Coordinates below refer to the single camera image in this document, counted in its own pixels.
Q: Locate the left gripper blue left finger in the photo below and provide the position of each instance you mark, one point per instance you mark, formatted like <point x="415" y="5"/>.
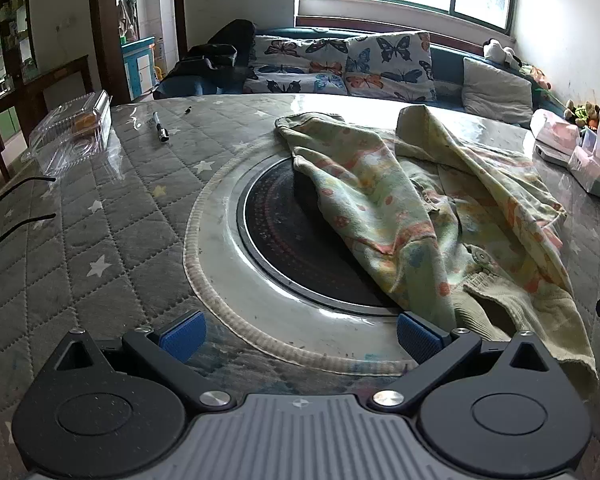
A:
<point x="161" y="355"/>

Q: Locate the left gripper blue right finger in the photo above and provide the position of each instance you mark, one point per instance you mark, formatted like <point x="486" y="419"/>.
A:
<point x="438" y="354"/>

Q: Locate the green floral patterned garment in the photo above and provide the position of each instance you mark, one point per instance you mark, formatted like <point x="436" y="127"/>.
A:
<point x="461" y="234"/>

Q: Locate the grey quilted star table cover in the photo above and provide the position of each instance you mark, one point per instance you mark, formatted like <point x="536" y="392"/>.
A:
<point x="112" y="257"/>

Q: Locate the round black induction cooktop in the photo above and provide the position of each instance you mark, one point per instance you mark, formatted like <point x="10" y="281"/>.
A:
<point x="284" y="232"/>

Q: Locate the black and silver pen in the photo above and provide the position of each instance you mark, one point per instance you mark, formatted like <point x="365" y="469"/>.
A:
<point x="163" y="134"/>

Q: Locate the clear plastic food container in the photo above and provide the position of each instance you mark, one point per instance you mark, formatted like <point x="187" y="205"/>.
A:
<point x="71" y="133"/>

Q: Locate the pink tissue pack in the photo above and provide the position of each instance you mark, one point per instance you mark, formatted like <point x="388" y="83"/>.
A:
<point x="553" y="131"/>
<point x="585" y="167"/>

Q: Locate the plain grey pillow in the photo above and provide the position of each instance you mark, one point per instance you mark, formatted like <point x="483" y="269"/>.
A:
<point x="496" y="94"/>

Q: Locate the green and brown plush toys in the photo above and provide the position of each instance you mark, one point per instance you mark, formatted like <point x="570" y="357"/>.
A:
<point x="585" y="115"/>

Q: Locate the dark wooden side table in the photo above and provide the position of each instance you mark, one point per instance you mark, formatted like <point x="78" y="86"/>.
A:
<point x="28" y="99"/>

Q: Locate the right butterfly print pillow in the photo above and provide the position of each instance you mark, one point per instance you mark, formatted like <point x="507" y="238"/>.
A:
<point x="396" y="66"/>

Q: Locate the butterfly print pillow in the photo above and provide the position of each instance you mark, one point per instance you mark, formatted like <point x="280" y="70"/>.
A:
<point x="284" y="65"/>
<point x="396" y="66"/>

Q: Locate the small blue white cabinet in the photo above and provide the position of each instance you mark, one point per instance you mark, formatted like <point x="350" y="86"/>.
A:
<point x="139" y="66"/>

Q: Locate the blue sofa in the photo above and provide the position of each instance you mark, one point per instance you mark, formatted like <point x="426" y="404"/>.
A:
<point x="447" y="67"/>

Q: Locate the black bag on sofa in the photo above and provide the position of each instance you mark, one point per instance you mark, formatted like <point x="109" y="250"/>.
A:
<point x="225" y="55"/>

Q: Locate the left butterfly print pillow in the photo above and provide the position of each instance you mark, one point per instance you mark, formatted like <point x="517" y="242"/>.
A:
<point x="284" y="65"/>

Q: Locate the white and black plush toy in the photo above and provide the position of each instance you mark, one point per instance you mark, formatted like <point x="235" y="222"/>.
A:
<point x="494" y="52"/>

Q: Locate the dark wooden door frame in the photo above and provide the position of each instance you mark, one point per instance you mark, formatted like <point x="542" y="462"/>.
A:
<point x="109" y="59"/>

